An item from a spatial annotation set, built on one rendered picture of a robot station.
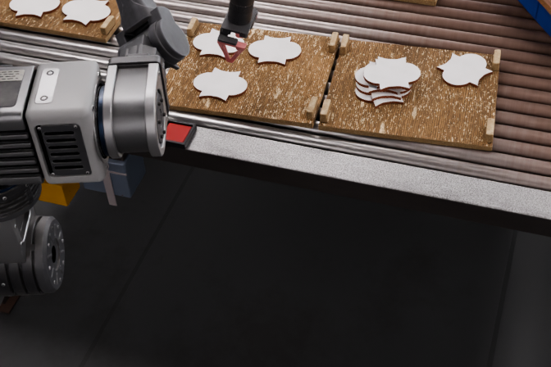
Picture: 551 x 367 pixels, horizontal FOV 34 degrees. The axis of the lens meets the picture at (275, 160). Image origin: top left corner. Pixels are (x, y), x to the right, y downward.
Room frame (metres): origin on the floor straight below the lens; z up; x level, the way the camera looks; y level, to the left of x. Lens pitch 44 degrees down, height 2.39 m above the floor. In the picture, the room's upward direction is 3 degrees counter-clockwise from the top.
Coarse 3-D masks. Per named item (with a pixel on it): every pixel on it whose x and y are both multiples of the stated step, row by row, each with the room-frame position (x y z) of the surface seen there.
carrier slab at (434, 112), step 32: (352, 64) 1.83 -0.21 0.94; (416, 64) 1.81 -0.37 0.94; (352, 96) 1.70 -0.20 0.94; (416, 96) 1.69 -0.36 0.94; (448, 96) 1.68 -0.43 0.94; (480, 96) 1.67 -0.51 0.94; (320, 128) 1.60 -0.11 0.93; (352, 128) 1.58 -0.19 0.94; (384, 128) 1.58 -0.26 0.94; (416, 128) 1.57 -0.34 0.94; (448, 128) 1.56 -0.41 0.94; (480, 128) 1.56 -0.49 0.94
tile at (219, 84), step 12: (216, 72) 1.82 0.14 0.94; (228, 72) 1.81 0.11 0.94; (240, 72) 1.81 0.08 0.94; (204, 84) 1.77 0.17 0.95; (216, 84) 1.77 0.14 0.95; (228, 84) 1.76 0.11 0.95; (240, 84) 1.76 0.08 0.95; (204, 96) 1.73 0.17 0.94; (216, 96) 1.72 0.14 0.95; (228, 96) 1.72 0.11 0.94
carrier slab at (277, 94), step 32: (256, 32) 1.99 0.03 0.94; (288, 32) 1.98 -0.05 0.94; (192, 64) 1.87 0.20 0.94; (224, 64) 1.86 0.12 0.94; (256, 64) 1.85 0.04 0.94; (288, 64) 1.84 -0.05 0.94; (320, 64) 1.84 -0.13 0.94; (192, 96) 1.74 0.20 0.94; (256, 96) 1.72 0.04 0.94; (288, 96) 1.72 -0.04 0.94; (320, 96) 1.71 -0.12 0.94
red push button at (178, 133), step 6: (168, 126) 1.64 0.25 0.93; (174, 126) 1.64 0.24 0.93; (180, 126) 1.63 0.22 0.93; (186, 126) 1.63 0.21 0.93; (168, 132) 1.62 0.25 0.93; (174, 132) 1.62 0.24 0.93; (180, 132) 1.61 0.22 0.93; (186, 132) 1.61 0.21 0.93; (168, 138) 1.59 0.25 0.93; (174, 138) 1.59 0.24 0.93; (180, 138) 1.59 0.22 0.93
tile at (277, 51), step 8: (264, 40) 1.94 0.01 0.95; (272, 40) 1.94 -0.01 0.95; (280, 40) 1.94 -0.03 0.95; (288, 40) 1.93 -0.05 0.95; (248, 48) 1.91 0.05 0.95; (256, 48) 1.91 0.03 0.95; (264, 48) 1.90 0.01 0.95; (272, 48) 1.90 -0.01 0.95; (280, 48) 1.90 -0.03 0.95; (288, 48) 1.90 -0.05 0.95; (296, 48) 1.90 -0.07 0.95; (256, 56) 1.87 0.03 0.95; (264, 56) 1.87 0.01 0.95; (272, 56) 1.87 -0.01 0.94; (280, 56) 1.87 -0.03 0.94; (288, 56) 1.87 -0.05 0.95; (296, 56) 1.86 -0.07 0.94; (280, 64) 1.84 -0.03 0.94
